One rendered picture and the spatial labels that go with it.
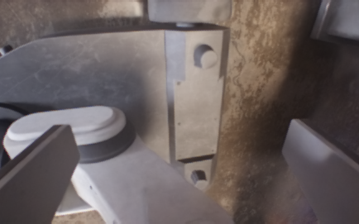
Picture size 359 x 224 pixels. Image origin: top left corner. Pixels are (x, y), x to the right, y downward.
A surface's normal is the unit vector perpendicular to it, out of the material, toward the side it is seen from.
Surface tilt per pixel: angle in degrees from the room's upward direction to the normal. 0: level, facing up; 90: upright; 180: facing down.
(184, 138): 0
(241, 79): 0
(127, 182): 90
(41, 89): 0
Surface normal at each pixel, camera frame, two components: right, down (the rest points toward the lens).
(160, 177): -0.01, -0.87
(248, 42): 0.22, 0.47
